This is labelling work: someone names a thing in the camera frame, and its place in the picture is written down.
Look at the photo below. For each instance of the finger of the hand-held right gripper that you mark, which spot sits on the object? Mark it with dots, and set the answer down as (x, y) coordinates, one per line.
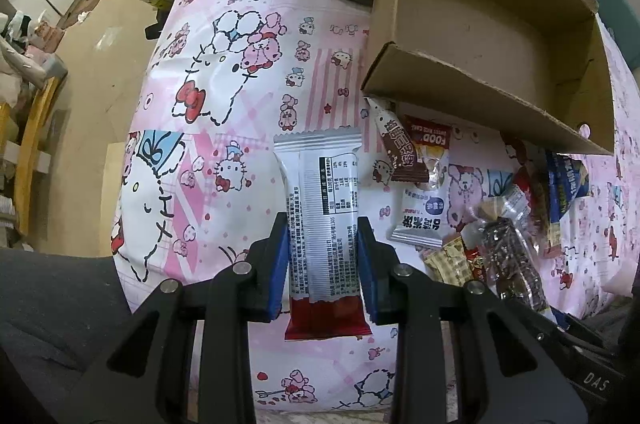
(585, 336)

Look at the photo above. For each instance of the silver and red snack packet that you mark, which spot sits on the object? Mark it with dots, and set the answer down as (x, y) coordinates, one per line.
(325, 204)

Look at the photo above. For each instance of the clear red label snack packet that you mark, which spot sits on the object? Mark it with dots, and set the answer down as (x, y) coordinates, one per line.
(431, 138)

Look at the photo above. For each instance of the pale cloth pile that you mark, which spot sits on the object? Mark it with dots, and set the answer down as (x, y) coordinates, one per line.
(30, 53)

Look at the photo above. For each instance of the yellow checkered snack packet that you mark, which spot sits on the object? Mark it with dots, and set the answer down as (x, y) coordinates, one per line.
(447, 266)

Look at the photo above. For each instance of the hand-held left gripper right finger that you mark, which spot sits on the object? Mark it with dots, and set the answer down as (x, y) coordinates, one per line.
(367, 276)

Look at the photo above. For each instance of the yellow wooden frame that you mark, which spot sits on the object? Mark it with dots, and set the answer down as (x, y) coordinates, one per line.
(35, 138)

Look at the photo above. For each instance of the clear packet of dark bars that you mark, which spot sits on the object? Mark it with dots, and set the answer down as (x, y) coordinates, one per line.
(510, 254)

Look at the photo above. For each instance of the blue and yellow snack packet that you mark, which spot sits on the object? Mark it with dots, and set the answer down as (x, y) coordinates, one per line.
(567, 184)

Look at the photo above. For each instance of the red brown snack packet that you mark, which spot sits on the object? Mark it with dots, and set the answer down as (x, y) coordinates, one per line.
(535, 204)

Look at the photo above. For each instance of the brown cardboard box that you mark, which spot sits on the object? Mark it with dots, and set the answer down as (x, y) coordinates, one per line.
(475, 28)

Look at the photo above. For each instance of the white silver snack packet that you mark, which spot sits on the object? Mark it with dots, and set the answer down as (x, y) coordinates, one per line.
(420, 219)

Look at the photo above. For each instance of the pink cartoon printed blanket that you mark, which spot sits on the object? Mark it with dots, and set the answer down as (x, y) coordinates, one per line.
(240, 103)

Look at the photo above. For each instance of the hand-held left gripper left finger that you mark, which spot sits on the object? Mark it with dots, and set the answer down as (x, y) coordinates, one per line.
(277, 276)

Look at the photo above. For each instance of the person's grey trouser leg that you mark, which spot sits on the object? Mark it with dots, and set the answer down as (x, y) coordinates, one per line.
(50, 304)

